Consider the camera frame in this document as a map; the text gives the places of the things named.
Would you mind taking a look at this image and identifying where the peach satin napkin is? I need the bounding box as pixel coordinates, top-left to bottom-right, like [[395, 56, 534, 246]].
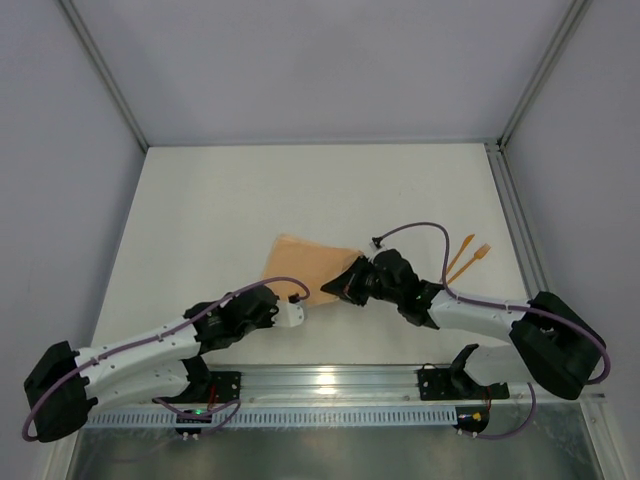
[[262, 234, 364, 307]]

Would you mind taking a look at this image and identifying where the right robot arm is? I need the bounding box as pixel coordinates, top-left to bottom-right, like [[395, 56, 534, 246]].
[[321, 249, 604, 400]]

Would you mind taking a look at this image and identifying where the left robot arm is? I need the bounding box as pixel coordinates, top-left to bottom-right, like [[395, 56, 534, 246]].
[[23, 286, 279, 443]]

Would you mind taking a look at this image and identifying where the orange plastic knife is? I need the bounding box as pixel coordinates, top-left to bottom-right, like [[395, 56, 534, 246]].
[[446, 234, 475, 274]]

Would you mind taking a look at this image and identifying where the orange plastic fork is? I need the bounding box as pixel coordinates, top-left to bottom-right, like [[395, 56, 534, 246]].
[[447, 244, 491, 283]]

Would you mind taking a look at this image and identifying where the left controller board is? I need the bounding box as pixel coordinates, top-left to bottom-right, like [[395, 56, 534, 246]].
[[175, 409, 212, 441]]

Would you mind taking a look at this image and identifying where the controller board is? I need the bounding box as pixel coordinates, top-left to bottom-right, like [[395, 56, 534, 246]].
[[175, 409, 212, 441], [453, 408, 490, 439]]

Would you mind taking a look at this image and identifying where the right controller board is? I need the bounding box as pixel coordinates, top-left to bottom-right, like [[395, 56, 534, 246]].
[[453, 408, 490, 439]]

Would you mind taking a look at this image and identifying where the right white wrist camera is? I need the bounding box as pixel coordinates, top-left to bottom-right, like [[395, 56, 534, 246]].
[[371, 237, 384, 251]]

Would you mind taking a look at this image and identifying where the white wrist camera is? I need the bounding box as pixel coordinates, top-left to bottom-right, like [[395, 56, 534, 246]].
[[272, 300, 306, 328], [371, 237, 384, 251]]

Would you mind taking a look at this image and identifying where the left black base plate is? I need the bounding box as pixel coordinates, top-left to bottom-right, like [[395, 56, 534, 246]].
[[197, 370, 242, 405]]

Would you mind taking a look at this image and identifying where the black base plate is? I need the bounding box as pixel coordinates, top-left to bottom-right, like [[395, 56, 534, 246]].
[[416, 364, 510, 401], [197, 370, 242, 405]]

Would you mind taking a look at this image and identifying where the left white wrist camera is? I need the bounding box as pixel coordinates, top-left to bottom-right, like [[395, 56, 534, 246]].
[[272, 300, 306, 328]]

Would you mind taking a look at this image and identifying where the aluminium front rail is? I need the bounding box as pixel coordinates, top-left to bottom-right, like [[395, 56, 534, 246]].
[[57, 363, 609, 410]]

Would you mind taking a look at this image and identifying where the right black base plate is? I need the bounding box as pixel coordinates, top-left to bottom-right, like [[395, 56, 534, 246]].
[[416, 364, 510, 401]]

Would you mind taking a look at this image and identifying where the slotted grey cable duct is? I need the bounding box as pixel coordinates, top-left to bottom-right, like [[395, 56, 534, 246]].
[[85, 405, 456, 429]]

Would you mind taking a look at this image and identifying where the right aluminium side rail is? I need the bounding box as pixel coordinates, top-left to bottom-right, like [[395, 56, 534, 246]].
[[485, 140, 549, 297]]

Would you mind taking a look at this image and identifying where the left aluminium corner post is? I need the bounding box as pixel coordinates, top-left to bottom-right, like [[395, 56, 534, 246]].
[[55, 0, 150, 153]]

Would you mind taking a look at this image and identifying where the aluminium corner post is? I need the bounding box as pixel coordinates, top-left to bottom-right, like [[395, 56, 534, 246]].
[[55, 0, 150, 153], [498, 0, 592, 149]]

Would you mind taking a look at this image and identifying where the right aluminium corner post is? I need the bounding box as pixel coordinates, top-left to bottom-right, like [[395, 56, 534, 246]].
[[498, 0, 592, 149]]

